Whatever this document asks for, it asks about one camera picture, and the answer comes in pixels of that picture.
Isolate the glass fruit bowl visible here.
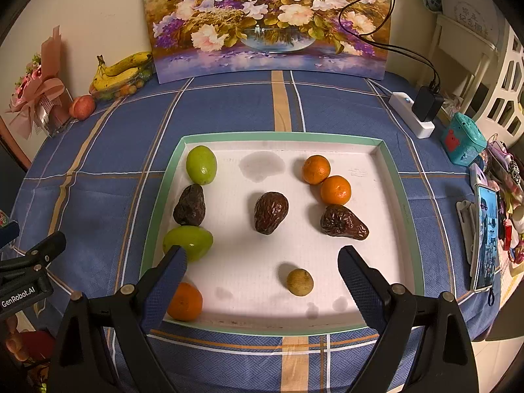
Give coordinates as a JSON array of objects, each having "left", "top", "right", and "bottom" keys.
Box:
[{"left": 89, "top": 67, "right": 155, "bottom": 101}]

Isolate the grey phone stand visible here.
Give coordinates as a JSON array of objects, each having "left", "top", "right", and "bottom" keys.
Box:
[{"left": 456, "top": 200, "right": 476, "bottom": 279}]

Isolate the floral painting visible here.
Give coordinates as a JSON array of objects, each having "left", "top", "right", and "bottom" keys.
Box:
[{"left": 140, "top": 0, "right": 393, "bottom": 84}]

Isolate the white wooden chair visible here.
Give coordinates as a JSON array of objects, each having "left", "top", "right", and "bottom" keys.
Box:
[{"left": 418, "top": 12, "right": 498, "bottom": 103}]

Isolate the white tray with green rim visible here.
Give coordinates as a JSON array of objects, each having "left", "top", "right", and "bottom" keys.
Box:
[{"left": 140, "top": 132, "right": 426, "bottom": 335}]

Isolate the dark brown wrinkled avocado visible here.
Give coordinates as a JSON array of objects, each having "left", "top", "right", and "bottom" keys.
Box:
[
  {"left": 173, "top": 183, "right": 206, "bottom": 227},
  {"left": 254, "top": 192, "right": 290, "bottom": 235},
  {"left": 320, "top": 205, "right": 369, "bottom": 241}
]

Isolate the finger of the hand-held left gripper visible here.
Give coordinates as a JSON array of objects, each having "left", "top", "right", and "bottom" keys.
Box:
[
  {"left": 0, "top": 231, "right": 67, "bottom": 274},
  {"left": 0, "top": 220, "right": 20, "bottom": 248}
]

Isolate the black power cable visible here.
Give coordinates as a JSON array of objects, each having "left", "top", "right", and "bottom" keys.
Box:
[{"left": 338, "top": 0, "right": 440, "bottom": 88}]

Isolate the smartphone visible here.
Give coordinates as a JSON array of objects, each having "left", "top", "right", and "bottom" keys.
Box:
[{"left": 471, "top": 184, "right": 501, "bottom": 293}]

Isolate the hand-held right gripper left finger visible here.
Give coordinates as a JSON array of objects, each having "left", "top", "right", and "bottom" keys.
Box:
[{"left": 48, "top": 245, "right": 188, "bottom": 393}]

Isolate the brown wooden frame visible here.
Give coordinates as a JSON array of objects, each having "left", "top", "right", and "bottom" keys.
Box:
[{"left": 0, "top": 119, "right": 31, "bottom": 170}]

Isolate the white lattice cabinet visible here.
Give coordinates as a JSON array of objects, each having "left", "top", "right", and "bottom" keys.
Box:
[{"left": 471, "top": 25, "right": 524, "bottom": 140}]

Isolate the blue plaid tablecloth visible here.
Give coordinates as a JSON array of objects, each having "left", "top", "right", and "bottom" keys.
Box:
[{"left": 8, "top": 67, "right": 510, "bottom": 393}]

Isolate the black power adapter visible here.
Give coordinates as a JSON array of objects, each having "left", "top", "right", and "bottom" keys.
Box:
[{"left": 411, "top": 86, "right": 445, "bottom": 123}]

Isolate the person's left hand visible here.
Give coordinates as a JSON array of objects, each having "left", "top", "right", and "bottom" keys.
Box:
[{"left": 6, "top": 315, "right": 30, "bottom": 362}]

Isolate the red cloth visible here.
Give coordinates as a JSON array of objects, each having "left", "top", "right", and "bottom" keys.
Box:
[{"left": 20, "top": 331, "right": 56, "bottom": 363}]

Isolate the yellow banana bunch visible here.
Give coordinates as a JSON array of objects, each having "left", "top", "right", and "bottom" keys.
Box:
[{"left": 90, "top": 51, "right": 154, "bottom": 93}]

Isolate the teal toy box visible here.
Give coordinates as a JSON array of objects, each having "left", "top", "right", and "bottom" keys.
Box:
[{"left": 441, "top": 112, "right": 488, "bottom": 166}]

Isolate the pink flower bouquet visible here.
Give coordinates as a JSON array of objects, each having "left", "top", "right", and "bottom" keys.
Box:
[{"left": 5, "top": 25, "right": 72, "bottom": 140}]

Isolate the white power strip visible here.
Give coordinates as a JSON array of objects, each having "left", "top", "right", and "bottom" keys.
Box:
[{"left": 388, "top": 92, "right": 435, "bottom": 139}]

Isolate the small tan longan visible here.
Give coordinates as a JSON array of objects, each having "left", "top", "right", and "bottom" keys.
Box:
[{"left": 286, "top": 268, "right": 314, "bottom": 296}]

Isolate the red peach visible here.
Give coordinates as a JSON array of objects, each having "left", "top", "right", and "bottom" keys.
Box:
[{"left": 69, "top": 95, "right": 96, "bottom": 121}]

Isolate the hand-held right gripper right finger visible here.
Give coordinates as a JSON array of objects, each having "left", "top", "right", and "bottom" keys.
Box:
[{"left": 338, "top": 246, "right": 480, "bottom": 393}]

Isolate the green round fruit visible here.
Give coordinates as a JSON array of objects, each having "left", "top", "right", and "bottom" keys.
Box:
[
  {"left": 163, "top": 225, "right": 214, "bottom": 262},
  {"left": 186, "top": 145, "right": 217, "bottom": 185}
]

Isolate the pile of small trinkets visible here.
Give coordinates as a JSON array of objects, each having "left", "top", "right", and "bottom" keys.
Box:
[{"left": 483, "top": 133, "right": 524, "bottom": 267}]

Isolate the orange tangerine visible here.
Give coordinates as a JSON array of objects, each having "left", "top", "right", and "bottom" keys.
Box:
[
  {"left": 302, "top": 155, "right": 331, "bottom": 185},
  {"left": 320, "top": 175, "right": 352, "bottom": 206},
  {"left": 168, "top": 282, "right": 204, "bottom": 322}
]

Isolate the small white plastic item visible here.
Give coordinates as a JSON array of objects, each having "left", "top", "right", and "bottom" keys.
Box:
[{"left": 469, "top": 163, "right": 489, "bottom": 191}]

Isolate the white round plaque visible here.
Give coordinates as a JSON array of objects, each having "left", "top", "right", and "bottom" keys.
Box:
[{"left": 444, "top": 0, "right": 506, "bottom": 42}]

